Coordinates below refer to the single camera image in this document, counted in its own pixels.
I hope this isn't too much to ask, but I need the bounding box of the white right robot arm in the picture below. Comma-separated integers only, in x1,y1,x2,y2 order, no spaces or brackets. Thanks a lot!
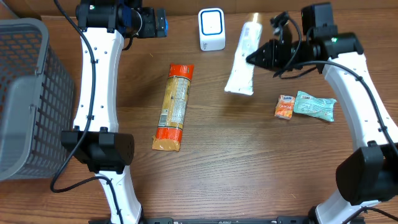
246,2,397,223

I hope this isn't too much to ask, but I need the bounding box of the teal wipes packet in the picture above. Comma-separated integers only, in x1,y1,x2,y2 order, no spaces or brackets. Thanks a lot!
294,91,336,122

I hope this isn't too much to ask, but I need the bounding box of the white barcode scanner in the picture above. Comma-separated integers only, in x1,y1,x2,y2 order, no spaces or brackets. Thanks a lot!
198,7,226,52

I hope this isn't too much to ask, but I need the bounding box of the red spaghetti packet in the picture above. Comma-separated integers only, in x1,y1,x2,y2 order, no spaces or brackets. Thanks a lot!
152,64,194,151

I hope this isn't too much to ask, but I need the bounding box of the grey plastic basket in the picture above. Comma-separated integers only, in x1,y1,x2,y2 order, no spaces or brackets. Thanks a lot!
1,18,75,180

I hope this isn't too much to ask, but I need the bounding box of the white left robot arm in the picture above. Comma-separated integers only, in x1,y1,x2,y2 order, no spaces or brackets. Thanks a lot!
61,0,168,223

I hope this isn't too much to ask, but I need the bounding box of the white tube gold cap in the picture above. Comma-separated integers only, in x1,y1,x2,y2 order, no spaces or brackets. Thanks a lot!
224,12,262,96

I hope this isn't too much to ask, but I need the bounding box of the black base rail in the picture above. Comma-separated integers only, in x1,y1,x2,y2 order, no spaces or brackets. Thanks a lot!
88,216,365,224

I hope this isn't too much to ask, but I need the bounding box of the orange tissue packet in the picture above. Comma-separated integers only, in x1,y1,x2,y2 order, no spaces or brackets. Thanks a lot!
274,95,295,119

